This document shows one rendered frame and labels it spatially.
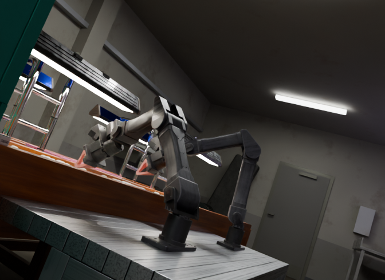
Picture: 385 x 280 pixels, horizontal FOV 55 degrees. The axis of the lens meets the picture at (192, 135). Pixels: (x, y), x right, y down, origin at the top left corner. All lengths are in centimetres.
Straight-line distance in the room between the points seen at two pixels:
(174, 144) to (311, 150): 726
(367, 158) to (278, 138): 181
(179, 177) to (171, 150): 11
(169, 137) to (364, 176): 721
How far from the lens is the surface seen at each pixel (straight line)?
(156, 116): 110
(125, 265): 65
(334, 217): 798
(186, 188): 92
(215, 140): 149
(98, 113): 220
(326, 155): 817
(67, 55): 128
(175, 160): 98
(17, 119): 142
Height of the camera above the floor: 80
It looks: 9 degrees up
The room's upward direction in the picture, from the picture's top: 20 degrees clockwise
